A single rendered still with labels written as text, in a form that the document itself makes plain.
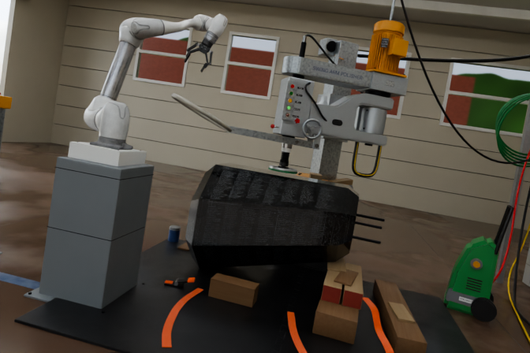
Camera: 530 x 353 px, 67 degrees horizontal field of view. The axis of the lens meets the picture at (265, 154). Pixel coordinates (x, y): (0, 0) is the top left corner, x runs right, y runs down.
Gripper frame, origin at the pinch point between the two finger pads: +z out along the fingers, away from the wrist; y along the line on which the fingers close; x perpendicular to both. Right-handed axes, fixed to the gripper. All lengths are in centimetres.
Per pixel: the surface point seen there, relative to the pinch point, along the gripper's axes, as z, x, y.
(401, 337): 79, -58, 193
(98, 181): 91, -62, 7
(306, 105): -17, 5, 84
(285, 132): 7, 4, 81
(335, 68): -52, 6, 88
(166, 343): 136, -81, 84
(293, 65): -37, 1, 61
